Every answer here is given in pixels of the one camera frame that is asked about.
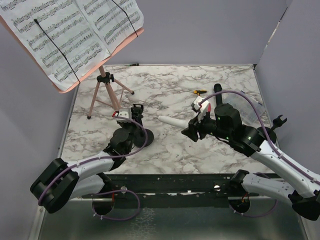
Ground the black stand of white microphone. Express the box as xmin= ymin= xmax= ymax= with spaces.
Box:
xmin=131 ymin=103 xmax=154 ymax=148

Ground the yellow black T-handle hex key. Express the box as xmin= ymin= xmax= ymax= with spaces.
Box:
xmin=193 ymin=89 xmax=207 ymax=96

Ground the black microphone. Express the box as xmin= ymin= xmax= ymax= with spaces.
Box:
xmin=213 ymin=83 xmax=224 ymax=106

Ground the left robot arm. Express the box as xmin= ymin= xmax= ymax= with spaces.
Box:
xmin=30 ymin=120 xmax=144 ymax=214

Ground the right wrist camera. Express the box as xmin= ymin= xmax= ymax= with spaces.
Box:
xmin=191 ymin=95 xmax=210 ymax=123

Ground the sheet music page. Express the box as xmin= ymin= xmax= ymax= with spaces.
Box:
xmin=0 ymin=0 xmax=110 ymax=91
xmin=76 ymin=0 xmax=144 ymax=52

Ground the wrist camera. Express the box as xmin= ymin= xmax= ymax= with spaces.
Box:
xmin=112 ymin=108 xmax=132 ymax=123
xmin=191 ymin=95 xmax=210 ymax=123

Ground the left sheet music page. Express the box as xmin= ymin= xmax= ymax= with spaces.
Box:
xmin=0 ymin=0 xmax=110 ymax=91

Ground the pink music stand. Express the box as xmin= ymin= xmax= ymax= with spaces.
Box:
xmin=0 ymin=17 xmax=144 ymax=120

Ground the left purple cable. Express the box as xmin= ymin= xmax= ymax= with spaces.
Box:
xmin=37 ymin=112 xmax=148 ymax=222

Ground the right sheet music page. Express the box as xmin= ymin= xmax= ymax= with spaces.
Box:
xmin=76 ymin=0 xmax=144 ymax=52

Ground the clear plastic parts box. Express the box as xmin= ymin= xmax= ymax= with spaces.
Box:
xmin=222 ymin=93 xmax=266 ymax=125

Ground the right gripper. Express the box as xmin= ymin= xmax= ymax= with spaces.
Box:
xmin=181 ymin=108 xmax=232 ymax=142

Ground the black mounting rail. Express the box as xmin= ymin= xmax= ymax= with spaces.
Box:
xmin=69 ymin=173 xmax=245 ymax=209

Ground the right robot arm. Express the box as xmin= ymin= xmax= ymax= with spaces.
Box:
xmin=181 ymin=103 xmax=320 ymax=221

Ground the red handled screwdriver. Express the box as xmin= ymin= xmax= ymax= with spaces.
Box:
xmin=203 ymin=103 xmax=211 ymax=118

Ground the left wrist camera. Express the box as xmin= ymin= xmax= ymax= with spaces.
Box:
xmin=112 ymin=108 xmax=132 ymax=123

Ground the white microphone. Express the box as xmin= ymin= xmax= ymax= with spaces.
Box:
xmin=158 ymin=115 xmax=188 ymax=129

